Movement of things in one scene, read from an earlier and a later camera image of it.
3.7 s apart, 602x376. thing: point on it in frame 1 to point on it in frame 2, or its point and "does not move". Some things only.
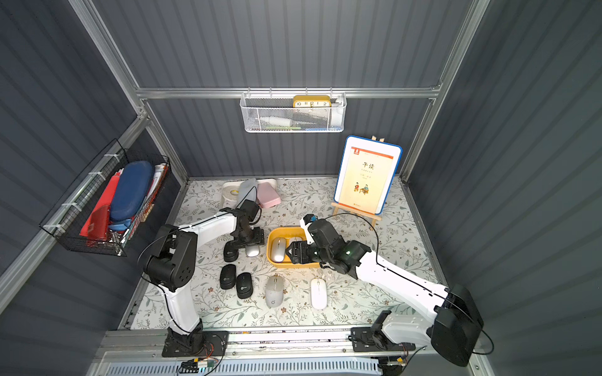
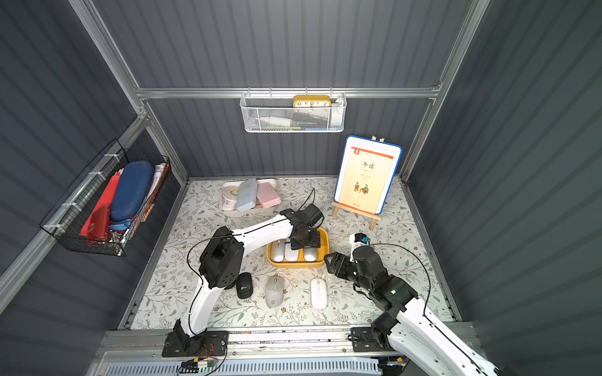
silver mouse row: (278, 249) does not move
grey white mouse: (274, 291) does not move
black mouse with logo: (244, 285) does not move
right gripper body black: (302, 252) to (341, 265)
